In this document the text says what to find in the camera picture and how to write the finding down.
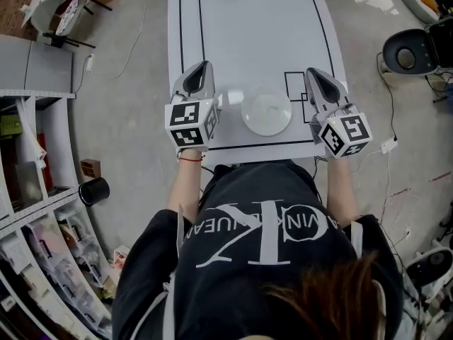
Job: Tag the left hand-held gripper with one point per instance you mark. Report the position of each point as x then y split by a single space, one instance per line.
191 119

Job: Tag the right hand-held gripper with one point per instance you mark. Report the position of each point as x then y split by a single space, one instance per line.
345 131

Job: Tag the large white plate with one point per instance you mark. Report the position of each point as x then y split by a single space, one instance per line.
266 113

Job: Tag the person's left forearm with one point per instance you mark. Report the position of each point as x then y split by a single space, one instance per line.
185 186

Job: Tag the person's right forearm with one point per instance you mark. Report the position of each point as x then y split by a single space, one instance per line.
340 190

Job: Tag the white power adapter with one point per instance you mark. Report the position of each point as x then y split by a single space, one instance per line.
388 146

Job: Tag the black round machine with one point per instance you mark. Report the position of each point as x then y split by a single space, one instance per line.
410 53

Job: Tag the small brown box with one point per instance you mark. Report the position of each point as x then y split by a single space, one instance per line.
90 168

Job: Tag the white power strip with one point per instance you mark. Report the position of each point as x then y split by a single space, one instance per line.
89 63

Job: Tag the black cylindrical bin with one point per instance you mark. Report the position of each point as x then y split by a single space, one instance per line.
95 191

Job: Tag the red book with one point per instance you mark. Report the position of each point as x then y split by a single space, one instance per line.
45 161

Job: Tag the pink and white box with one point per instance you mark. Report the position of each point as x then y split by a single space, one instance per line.
121 255

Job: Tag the black folding stand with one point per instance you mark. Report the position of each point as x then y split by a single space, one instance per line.
76 18

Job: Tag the white wheeled device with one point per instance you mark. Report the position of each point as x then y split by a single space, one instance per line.
433 266

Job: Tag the grey partition panel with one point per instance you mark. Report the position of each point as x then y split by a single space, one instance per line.
39 66

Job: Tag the white shelf unit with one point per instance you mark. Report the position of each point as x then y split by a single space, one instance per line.
53 204

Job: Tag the person's black printed t-shirt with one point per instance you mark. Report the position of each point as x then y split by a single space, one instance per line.
247 278

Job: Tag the green box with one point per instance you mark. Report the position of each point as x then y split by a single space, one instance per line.
10 126

